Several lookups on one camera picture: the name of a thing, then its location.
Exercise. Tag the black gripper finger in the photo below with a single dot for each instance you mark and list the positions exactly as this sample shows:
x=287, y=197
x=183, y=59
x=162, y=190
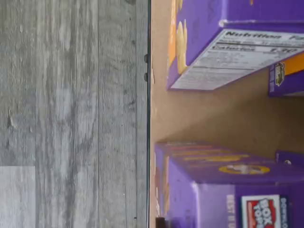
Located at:
x=161, y=223

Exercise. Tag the purple box brown patch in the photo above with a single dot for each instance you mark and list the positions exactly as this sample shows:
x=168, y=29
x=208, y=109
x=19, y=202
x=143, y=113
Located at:
x=213, y=194

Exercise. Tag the black metal shelf rack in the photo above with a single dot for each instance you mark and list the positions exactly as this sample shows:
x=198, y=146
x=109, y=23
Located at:
x=213, y=114

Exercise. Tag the purple Annie's snack box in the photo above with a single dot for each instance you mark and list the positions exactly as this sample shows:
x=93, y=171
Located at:
x=285, y=83
x=291, y=156

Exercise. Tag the purple box yellow patch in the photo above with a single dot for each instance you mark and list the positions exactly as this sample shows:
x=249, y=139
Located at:
x=204, y=14

